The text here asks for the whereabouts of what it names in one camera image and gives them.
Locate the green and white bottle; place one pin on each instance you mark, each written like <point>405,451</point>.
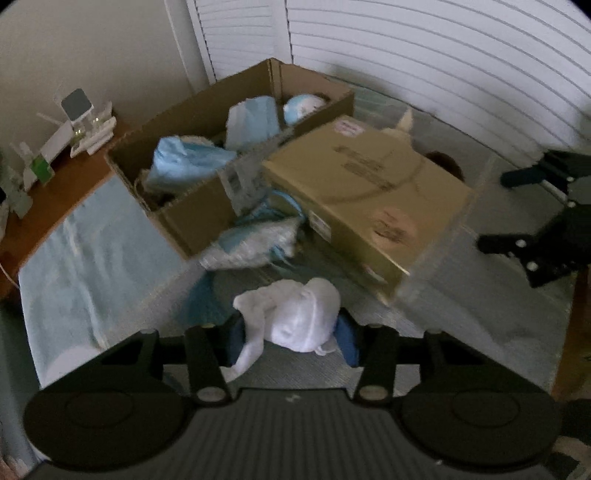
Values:
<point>40,168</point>

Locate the clear jar with white lid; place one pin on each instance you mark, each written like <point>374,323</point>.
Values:
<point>69,364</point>

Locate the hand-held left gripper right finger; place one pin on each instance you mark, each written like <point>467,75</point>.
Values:
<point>348,341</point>

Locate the wooden nightstand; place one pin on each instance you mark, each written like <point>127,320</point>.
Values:
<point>55,198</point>

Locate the printed plastic packet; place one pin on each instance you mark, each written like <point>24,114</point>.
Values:
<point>254,242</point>

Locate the small screen on white stand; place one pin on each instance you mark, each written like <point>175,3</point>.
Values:
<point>78,106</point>

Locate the light blue towel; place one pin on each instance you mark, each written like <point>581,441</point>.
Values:
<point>92,277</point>

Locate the folded blue face mask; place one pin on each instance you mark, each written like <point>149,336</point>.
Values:
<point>286,205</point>

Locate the small doll with blue hat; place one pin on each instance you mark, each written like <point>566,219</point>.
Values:
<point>302,107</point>

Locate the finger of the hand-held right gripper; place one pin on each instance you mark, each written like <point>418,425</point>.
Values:
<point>563,166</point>
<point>554,254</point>

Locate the white router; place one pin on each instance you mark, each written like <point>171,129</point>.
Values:
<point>55,143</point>

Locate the white louvered closet door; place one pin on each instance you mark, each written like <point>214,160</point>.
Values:
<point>240,37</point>
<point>438,55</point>

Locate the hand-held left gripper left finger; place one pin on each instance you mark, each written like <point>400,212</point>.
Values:
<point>236,341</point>

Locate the closed tan cardboard box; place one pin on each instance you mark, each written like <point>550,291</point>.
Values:
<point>360,194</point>

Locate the dark teal soft item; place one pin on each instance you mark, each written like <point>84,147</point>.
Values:
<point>201,297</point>

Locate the dark green bedsheet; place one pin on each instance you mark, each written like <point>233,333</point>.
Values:
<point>14,369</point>

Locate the cream fabric piece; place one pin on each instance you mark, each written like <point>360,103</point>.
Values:
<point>406,122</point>

